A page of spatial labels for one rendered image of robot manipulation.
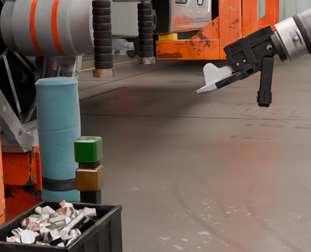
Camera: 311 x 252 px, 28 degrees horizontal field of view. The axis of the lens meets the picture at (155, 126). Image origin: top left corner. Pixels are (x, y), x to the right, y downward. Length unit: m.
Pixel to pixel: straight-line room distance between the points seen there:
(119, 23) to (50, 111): 2.88
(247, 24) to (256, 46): 5.54
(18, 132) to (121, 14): 2.83
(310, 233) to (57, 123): 1.53
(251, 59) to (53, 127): 0.45
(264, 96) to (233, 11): 3.63
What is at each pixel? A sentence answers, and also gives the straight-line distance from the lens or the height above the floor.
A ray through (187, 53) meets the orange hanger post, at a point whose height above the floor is 0.58.
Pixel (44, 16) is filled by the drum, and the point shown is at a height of 0.87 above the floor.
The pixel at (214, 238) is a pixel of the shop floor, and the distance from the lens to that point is 2.51.
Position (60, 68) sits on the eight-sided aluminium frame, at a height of 0.74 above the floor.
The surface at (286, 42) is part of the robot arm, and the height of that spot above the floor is 0.80.
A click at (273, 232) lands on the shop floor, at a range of 2.59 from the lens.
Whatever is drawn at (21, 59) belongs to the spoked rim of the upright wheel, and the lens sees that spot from 1.62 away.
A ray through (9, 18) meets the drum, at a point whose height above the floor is 0.87.
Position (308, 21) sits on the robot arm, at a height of 0.84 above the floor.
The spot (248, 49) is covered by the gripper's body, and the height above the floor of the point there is 0.79.
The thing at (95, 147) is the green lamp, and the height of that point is 0.65.
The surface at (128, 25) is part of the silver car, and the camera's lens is 4.18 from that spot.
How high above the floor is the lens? 0.86
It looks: 10 degrees down
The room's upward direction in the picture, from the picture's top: 2 degrees counter-clockwise
